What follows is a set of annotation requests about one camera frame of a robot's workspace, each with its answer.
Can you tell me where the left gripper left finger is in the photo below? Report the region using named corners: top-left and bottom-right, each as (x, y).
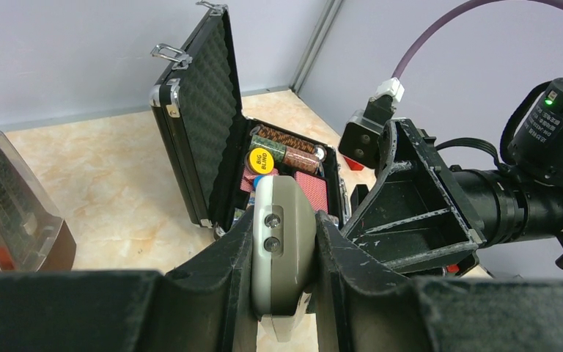
top-left (0, 210), bottom-right (257, 351)

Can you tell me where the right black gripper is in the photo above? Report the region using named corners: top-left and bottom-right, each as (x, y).
top-left (342, 119), bottom-right (486, 275)

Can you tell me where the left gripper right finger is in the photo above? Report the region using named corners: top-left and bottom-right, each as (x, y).
top-left (314, 212), bottom-right (563, 351)

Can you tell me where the beige remote control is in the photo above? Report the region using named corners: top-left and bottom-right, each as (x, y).
top-left (251, 175), bottom-right (316, 342)

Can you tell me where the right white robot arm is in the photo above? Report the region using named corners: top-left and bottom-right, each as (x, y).
top-left (339, 78), bottom-right (563, 276)

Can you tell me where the red toy block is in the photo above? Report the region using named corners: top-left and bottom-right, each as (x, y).
top-left (344, 156), bottom-right (364, 172)

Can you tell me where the red playing card deck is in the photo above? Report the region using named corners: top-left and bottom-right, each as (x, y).
top-left (294, 171), bottom-right (328, 213)

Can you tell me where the blue poker chip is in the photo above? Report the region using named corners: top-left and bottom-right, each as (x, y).
top-left (252, 175), bottom-right (266, 191)

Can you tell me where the black poker chip case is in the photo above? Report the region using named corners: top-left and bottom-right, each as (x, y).
top-left (150, 1), bottom-right (350, 237)

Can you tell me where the yellow big blind chip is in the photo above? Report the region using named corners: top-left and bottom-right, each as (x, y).
top-left (246, 147), bottom-right (274, 175)

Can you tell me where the brown metronome with clear cover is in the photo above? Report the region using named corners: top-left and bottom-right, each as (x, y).
top-left (0, 131), bottom-right (77, 272)

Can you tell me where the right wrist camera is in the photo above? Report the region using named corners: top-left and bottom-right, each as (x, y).
top-left (338, 78), bottom-right (405, 169)

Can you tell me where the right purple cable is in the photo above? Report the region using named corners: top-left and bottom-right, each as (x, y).
top-left (391, 0), bottom-right (563, 81)

